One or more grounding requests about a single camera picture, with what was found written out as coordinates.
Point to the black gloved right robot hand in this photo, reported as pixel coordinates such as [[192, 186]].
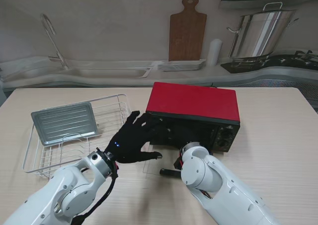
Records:
[[183, 136]]

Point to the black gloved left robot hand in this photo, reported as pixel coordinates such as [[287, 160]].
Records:
[[129, 145]]

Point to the ribbed metal baking tray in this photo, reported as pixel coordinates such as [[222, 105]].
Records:
[[64, 123]]

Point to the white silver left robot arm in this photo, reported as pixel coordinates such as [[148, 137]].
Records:
[[69, 190]]

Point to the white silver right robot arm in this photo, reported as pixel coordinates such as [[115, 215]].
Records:
[[218, 180]]

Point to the red black toaster oven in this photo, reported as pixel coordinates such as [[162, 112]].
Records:
[[193, 100]]

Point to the black oven knob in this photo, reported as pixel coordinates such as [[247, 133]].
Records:
[[227, 135], [224, 143]]

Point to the stack of white plates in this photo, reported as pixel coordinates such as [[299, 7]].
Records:
[[181, 66]]

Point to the steel kitchen sink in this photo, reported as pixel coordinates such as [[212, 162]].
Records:
[[106, 73]]

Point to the white paper towel roll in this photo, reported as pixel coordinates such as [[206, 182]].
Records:
[[214, 52]]

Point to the brown wooden cutting board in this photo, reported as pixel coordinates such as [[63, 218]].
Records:
[[186, 36]]

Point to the black gas stove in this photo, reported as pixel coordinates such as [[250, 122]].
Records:
[[273, 62]]

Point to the chrome kitchen faucet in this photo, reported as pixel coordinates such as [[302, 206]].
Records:
[[55, 46]]

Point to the stainless steel stock pot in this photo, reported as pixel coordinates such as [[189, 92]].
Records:
[[261, 33]]

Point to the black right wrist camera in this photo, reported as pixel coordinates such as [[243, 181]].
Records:
[[177, 163]]

